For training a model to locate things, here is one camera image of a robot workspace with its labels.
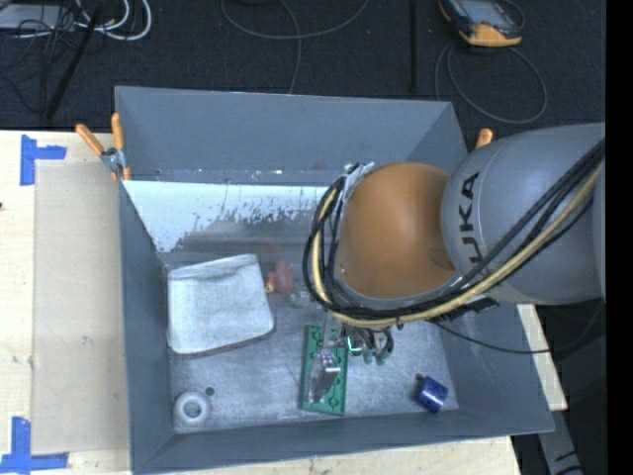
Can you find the white cloth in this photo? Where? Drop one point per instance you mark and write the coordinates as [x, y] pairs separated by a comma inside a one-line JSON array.
[[217, 305]]

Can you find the dark green flat block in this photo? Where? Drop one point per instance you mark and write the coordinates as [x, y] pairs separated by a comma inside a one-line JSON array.
[[334, 398]]

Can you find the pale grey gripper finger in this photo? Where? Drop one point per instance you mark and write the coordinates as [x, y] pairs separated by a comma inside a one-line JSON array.
[[314, 384], [328, 377]]

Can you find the pale brown flat board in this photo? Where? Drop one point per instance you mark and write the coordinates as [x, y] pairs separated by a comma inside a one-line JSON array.
[[74, 314]]

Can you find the red toy animal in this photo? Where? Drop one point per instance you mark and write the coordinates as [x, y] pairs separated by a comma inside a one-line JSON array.
[[283, 277]]

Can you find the grey metal bin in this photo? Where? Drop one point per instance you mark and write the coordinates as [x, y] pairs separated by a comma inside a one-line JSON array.
[[237, 379]]

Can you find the blue block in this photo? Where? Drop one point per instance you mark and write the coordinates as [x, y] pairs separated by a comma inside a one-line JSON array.
[[431, 393]]

